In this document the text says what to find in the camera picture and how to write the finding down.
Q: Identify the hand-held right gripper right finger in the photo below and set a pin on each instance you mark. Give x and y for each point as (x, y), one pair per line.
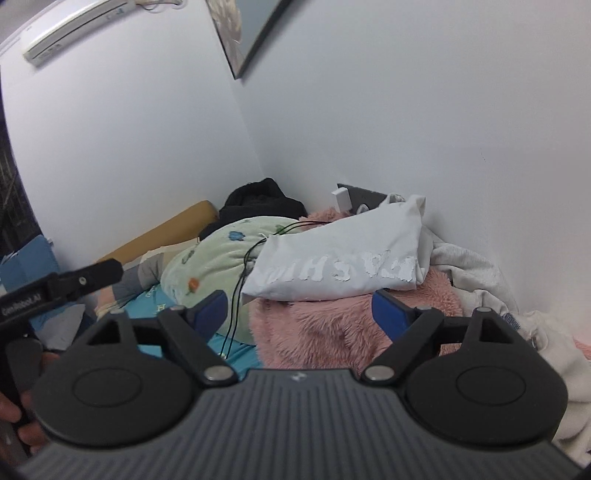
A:
(390, 314)

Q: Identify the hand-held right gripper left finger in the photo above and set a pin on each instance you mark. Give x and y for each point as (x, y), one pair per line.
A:
(211, 310)

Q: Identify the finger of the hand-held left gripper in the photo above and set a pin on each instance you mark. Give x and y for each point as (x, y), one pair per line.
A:
(87, 277)

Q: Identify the white t-shirt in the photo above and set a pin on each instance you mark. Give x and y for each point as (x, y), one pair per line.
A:
(341, 249)

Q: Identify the person's left hand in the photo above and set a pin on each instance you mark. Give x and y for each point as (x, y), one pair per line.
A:
(9, 410)

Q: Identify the blue covered chair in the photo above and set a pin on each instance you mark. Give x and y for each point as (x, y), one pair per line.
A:
(27, 265)

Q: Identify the grey cushion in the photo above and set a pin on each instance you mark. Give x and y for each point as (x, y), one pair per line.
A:
(60, 325)

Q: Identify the patchwork pillow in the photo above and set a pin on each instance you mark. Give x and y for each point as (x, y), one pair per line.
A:
(138, 277)

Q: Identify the green printed fleece blanket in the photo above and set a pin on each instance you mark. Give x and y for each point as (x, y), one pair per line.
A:
(212, 258)

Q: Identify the pink fluffy blanket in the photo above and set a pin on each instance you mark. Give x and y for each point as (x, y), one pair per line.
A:
(323, 327)

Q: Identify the cream white cloth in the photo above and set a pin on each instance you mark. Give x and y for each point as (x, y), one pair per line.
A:
(480, 277)

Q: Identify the dark window grille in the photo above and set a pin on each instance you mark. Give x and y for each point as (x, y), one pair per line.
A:
(14, 203)

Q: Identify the black fuzzy cloth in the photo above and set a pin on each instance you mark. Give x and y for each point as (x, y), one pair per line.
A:
(258, 201)

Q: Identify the white plug adapter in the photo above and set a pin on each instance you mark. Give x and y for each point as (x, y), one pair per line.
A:
(341, 199)

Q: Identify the white air conditioner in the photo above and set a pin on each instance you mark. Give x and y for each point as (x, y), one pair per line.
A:
(78, 27)

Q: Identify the dark wall socket plate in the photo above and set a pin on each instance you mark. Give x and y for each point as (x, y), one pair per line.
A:
(367, 197)

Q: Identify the framed wall picture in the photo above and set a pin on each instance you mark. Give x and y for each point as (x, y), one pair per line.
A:
(244, 32)

